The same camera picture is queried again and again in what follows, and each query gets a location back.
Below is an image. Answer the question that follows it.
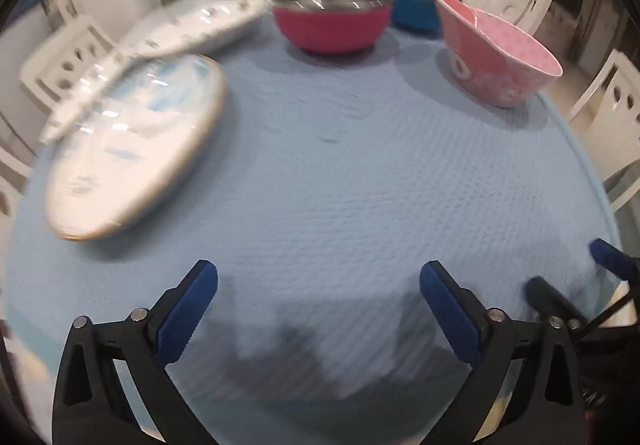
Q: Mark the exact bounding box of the pink cartoon bowl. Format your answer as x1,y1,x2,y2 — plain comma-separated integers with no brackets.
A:
434,0,563,108

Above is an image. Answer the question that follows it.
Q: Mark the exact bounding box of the gold rimmed blue plate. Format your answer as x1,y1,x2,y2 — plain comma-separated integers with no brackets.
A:
46,54,226,241

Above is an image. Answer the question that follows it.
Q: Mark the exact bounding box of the floral octagonal plate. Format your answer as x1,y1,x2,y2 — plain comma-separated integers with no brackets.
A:
39,50,144,145
117,0,269,61

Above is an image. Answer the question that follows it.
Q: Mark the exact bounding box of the red steel bowl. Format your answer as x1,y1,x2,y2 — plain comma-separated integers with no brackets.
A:
270,0,395,55

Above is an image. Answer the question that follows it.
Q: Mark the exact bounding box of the white chair near right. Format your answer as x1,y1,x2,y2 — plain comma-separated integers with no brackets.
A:
567,50,640,182

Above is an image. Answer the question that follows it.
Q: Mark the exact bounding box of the light blue table mat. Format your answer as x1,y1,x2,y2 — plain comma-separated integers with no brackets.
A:
6,22,620,444

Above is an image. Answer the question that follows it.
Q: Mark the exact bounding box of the white chair far left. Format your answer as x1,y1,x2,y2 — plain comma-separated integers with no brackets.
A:
20,15,115,114

